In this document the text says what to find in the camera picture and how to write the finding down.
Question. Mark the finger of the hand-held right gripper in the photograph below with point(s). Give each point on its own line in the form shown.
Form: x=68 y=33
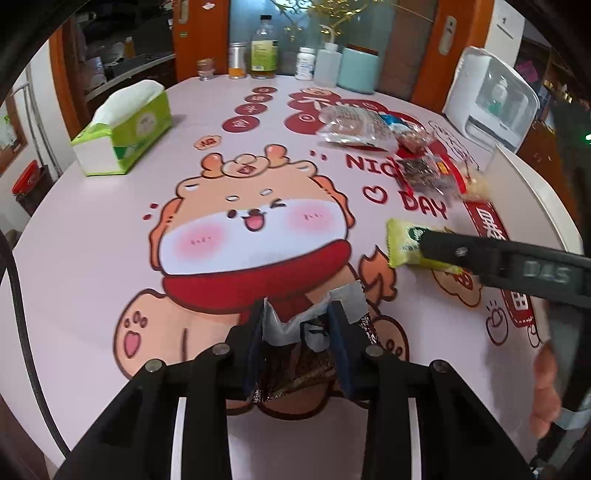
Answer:
x=461 y=254

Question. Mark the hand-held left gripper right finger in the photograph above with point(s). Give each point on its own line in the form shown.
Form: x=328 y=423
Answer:
x=342 y=353

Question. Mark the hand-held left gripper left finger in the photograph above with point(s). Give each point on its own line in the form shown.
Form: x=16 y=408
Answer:
x=254 y=344

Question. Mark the dark red snack packet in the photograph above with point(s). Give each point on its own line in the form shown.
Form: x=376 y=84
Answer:
x=288 y=330

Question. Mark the green snack packet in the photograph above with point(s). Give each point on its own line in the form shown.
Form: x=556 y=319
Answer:
x=406 y=240

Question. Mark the yellow noodle crisp packet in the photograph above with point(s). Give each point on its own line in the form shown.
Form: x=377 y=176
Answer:
x=480 y=184

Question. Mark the white plastic bin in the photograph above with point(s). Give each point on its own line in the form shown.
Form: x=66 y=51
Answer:
x=531 y=198

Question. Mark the dark clear snack packet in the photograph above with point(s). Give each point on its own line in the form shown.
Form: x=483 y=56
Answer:
x=422 y=175

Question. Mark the clear nut packet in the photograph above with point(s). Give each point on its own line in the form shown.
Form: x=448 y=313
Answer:
x=415 y=140

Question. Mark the small blue-white snack packet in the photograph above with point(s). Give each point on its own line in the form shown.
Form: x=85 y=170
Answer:
x=393 y=122

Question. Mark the clear brown biscuit packet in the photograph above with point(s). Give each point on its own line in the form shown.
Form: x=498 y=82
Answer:
x=355 y=124

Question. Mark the person's right hand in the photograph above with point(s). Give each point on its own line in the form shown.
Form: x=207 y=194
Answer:
x=545 y=387

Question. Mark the white sterilizer cabinet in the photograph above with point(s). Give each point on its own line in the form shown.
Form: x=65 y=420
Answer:
x=466 y=101

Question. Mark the white dropper bottle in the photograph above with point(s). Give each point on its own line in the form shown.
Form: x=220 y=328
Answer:
x=499 y=90

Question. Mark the light-blue canister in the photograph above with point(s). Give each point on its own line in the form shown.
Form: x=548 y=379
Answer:
x=359 y=71

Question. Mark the wooden glass sliding door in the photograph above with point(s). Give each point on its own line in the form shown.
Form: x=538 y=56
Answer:
x=461 y=27

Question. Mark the clear squeeze wash bottle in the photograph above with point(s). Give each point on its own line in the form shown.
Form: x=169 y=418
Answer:
x=328 y=67

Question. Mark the green tissue box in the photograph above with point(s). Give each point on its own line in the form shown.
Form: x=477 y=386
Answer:
x=138 y=134

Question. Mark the white pill bottle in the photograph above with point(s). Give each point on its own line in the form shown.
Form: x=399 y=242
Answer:
x=305 y=64

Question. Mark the small glass jar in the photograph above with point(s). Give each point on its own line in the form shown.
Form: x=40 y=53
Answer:
x=206 y=70

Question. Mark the gold door ornament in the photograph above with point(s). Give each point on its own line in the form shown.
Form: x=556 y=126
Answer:
x=332 y=7

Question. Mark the glass bottle green label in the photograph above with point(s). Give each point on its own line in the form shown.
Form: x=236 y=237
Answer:
x=264 y=53

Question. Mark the orange-filled jar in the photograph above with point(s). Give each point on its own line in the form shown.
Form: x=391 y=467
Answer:
x=238 y=62

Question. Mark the wooden framed picture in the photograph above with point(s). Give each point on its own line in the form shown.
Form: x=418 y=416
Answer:
x=9 y=143

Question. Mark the white wall switch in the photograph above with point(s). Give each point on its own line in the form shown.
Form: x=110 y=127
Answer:
x=510 y=21

